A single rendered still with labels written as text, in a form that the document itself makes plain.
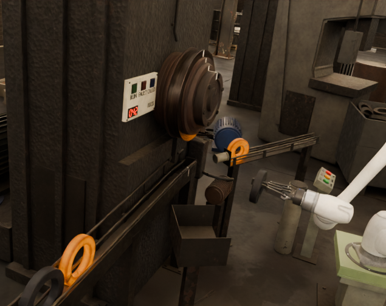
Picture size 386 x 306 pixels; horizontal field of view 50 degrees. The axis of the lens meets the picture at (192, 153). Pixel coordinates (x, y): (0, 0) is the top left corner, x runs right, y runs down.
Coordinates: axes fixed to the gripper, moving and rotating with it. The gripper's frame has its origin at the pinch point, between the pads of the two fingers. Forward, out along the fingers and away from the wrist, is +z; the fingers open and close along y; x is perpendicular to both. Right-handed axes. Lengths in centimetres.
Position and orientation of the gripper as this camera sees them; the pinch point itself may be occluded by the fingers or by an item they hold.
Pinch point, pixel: (259, 183)
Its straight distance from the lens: 189.8
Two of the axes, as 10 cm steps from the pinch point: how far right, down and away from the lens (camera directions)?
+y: 3.9, -3.1, 8.7
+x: 1.8, -9.0, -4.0
